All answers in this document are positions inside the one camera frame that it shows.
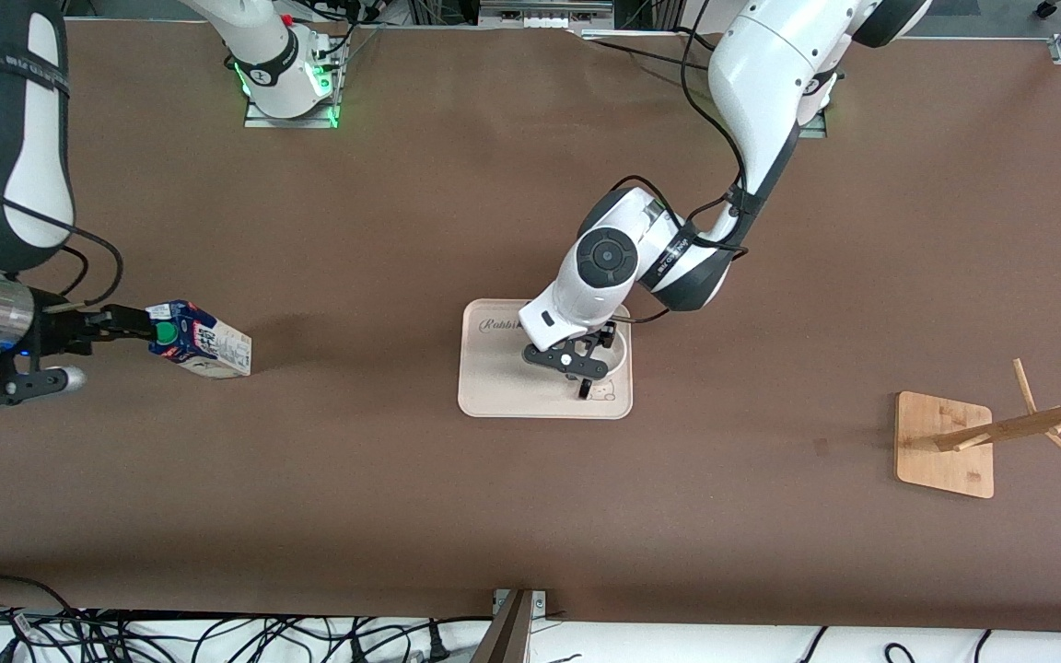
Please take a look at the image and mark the white smiley mug black handle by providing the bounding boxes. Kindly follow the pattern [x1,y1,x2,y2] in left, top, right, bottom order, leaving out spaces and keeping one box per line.
[577,320,630,401]

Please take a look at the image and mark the blue white milk carton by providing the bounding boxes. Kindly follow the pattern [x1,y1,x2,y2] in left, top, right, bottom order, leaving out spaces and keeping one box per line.
[145,299,253,379]

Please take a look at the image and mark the bamboo cup hanging rack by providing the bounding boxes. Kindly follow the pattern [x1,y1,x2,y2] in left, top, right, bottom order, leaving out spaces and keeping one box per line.
[895,359,1061,499]

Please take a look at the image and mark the cream rabbit print tray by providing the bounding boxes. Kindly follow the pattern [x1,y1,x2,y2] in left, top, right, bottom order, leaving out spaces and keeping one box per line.
[457,299,633,421]

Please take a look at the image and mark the white power strip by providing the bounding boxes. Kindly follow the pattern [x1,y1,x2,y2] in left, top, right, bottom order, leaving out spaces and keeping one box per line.
[480,0,614,31]

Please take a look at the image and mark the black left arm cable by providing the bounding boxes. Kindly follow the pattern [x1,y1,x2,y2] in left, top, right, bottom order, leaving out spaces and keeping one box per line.
[609,0,754,325]

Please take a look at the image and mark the thick black floor cable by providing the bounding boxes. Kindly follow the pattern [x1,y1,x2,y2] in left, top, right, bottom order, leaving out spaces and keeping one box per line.
[0,575,89,646]

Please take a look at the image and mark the aluminium camera post with bracket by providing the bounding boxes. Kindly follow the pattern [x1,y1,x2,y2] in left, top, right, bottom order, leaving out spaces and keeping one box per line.
[471,588,550,663]

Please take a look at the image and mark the black cable with plug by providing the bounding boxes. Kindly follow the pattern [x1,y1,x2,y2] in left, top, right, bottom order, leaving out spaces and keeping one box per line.
[351,615,495,663]

